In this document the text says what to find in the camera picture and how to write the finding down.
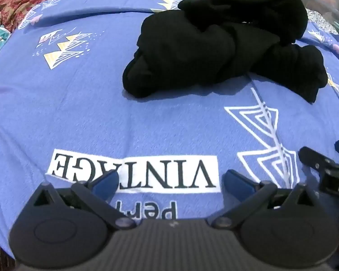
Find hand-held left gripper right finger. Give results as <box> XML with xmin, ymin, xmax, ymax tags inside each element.
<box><xmin>211</xmin><ymin>169</ymin><xmax>317</xmax><ymax>230</ymax></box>

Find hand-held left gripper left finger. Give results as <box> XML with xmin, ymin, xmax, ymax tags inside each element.
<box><xmin>31</xmin><ymin>171</ymin><xmax>137</xmax><ymax>230</ymax></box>

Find black pants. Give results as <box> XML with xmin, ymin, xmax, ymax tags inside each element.
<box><xmin>122</xmin><ymin>0</ymin><xmax>328</xmax><ymax>104</ymax></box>

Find blue printed bedsheet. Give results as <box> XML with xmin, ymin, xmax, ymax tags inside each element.
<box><xmin>0</xmin><ymin>0</ymin><xmax>339</xmax><ymax>263</ymax></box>

